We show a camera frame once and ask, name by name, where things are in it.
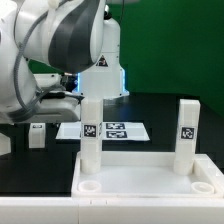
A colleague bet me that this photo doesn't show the white marker sheet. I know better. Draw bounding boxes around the white marker sheet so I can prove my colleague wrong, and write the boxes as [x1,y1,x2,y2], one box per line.
[56,122,150,141]

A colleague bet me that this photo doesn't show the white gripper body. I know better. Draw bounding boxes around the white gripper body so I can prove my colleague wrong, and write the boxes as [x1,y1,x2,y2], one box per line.
[0,74,82,124]

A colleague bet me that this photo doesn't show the white desk top tray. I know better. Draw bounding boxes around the white desk top tray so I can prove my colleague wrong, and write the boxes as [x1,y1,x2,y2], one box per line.
[71,151,224,199]

